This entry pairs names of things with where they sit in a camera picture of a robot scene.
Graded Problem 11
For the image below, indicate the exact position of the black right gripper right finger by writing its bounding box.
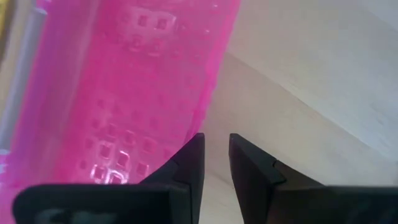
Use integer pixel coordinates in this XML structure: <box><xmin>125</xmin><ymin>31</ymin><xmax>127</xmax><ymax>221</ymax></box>
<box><xmin>228</xmin><ymin>133</ymin><xmax>398</xmax><ymax>224</ymax></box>

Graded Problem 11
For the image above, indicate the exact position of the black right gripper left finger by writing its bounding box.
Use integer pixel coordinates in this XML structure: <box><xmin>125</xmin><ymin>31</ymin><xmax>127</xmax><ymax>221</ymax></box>
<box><xmin>12</xmin><ymin>133</ymin><xmax>205</xmax><ymax>224</ymax></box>

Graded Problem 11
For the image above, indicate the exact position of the clear plastic supply box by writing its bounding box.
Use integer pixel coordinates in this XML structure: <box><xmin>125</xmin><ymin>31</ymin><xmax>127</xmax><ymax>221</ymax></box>
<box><xmin>0</xmin><ymin>0</ymin><xmax>47</xmax><ymax>156</ymax></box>

